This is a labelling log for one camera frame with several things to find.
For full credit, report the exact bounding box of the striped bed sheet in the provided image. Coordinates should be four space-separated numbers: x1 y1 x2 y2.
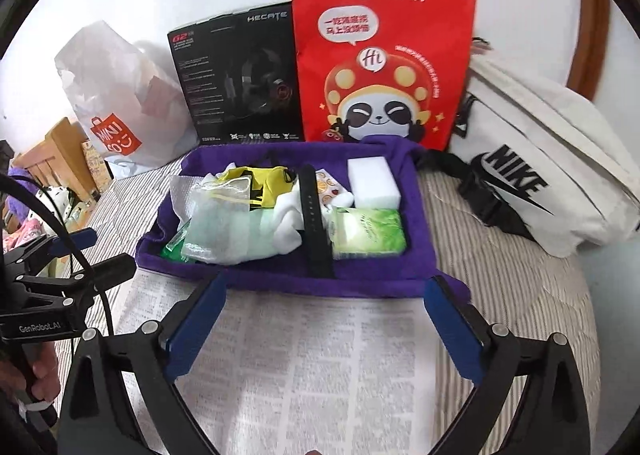
50 155 601 455

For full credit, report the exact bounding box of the green tissue packet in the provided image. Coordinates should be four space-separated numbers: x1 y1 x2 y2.
325 208 407 261

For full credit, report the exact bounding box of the white sponge block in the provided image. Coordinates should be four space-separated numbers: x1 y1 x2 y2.
346 158 403 210

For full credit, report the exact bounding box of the brown wooden door frame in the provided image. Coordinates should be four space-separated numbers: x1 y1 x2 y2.
567 0 611 103

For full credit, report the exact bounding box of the purple cloth tray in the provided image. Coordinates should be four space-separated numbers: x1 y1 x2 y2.
135 135 468 300

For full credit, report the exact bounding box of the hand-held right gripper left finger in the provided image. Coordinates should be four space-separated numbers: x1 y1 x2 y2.
55 272 228 455

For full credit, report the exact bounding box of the red paper bag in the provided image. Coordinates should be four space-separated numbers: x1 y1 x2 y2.
291 0 477 152

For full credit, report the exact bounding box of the newspaper sheet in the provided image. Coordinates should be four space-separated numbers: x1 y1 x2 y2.
112 267 441 455

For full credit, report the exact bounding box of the wooden furniture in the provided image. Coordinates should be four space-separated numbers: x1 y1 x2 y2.
12 118 98 196

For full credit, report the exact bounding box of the black headphone box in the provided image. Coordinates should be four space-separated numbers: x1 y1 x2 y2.
167 0 306 145

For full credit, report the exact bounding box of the person's left hand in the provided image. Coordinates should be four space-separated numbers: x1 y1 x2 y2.
0 342 62 410

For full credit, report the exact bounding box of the purple fluffy cloth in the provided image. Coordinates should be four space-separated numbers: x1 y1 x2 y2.
7 162 43 196

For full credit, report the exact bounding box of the white glove with green cuff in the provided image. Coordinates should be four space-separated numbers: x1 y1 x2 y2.
182 162 331 266

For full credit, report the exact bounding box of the black watch strap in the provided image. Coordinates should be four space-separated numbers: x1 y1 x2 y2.
297 164 336 280

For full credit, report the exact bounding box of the fruit-print wipe packet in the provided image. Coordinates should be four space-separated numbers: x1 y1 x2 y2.
316 168 355 211

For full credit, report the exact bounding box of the white floral bedding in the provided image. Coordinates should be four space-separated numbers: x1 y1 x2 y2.
0 185 101 281

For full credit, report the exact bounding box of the patterned cardboard box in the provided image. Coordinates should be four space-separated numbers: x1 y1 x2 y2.
82 138 111 191

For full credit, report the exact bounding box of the white waist bag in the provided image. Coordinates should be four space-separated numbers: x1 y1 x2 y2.
417 38 640 258

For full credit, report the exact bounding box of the white plastic shopping bag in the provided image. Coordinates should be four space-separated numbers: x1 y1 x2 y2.
54 21 198 180

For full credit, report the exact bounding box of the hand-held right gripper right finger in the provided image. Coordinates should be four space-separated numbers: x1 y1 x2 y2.
422 275 593 455

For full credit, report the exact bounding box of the clear plastic bag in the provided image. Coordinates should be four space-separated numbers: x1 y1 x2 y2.
169 174 253 265

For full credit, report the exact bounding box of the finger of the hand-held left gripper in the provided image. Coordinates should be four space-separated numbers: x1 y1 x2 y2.
10 227 98 276
47 262 137 308

